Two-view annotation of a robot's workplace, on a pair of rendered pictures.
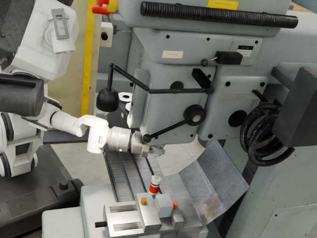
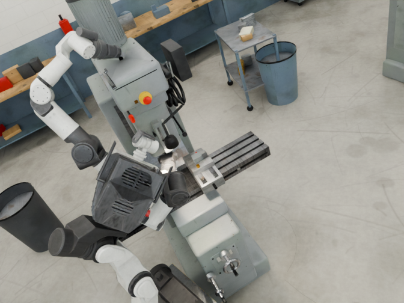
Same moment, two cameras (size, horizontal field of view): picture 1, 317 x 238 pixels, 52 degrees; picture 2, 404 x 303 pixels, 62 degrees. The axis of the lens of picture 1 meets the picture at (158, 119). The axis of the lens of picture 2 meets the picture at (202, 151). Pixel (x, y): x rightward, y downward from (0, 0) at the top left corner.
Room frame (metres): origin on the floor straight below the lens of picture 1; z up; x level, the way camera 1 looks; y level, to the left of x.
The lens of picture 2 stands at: (0.43, 1.54, 2.50)
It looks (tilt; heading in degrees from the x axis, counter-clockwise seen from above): 39 degrees down; 283
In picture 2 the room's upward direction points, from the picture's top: 22 degrees counter-clockwise
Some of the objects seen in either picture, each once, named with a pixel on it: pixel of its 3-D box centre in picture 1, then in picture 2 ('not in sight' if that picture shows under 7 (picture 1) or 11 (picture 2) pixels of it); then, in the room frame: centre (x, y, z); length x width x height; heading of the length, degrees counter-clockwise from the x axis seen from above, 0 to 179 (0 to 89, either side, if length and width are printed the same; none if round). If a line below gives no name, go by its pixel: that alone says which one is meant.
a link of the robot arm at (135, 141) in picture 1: (133, 142); (168, 163); (0.99, 0.07, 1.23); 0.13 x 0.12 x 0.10; 3
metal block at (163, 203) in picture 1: (162, 205); (197, 159); (0.85, -0.08, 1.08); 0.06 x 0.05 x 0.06; 23
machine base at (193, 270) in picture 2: not in sight; (203, 230); (1.10, -0.25, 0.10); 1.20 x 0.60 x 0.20; 115
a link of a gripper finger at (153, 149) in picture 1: (156, 151); not in sight; (0.96, -0.02, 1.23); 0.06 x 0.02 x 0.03; 93
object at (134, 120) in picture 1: (137, 99); (161, 136); (0.95, 0.08, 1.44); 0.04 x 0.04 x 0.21; 25
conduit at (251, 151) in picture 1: (263, 129); (169, 94); (0.92, -0.34, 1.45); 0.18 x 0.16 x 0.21; 115
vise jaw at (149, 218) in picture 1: (147, 211); (202, 166); (0.83, -0.03, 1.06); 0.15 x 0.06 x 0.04; 23
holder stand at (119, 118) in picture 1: (127, 118); not in sight; (1.38, 0.15, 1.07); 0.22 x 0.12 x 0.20; 36
